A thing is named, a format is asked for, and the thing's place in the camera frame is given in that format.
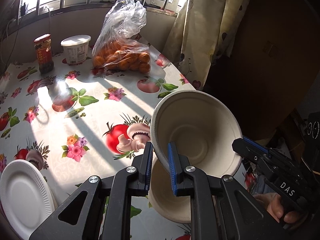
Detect beige paper bowl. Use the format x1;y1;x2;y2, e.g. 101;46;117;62
150;90;242;177
148;157;191;224

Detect right hand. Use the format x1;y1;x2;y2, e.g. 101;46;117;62
254;193;300;224

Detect white paper plate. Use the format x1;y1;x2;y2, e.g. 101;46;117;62
1;159;57;239

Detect heart pattern curtain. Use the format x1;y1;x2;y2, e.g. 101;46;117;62
162;0;250;90

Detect plastic bag of oranges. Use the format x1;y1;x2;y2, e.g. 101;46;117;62
92;0;151;74

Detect white plastic tub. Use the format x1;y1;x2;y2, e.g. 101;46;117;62
60;35;91;65

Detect red label sauce jar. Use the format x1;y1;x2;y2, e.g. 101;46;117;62
34;34;54;74

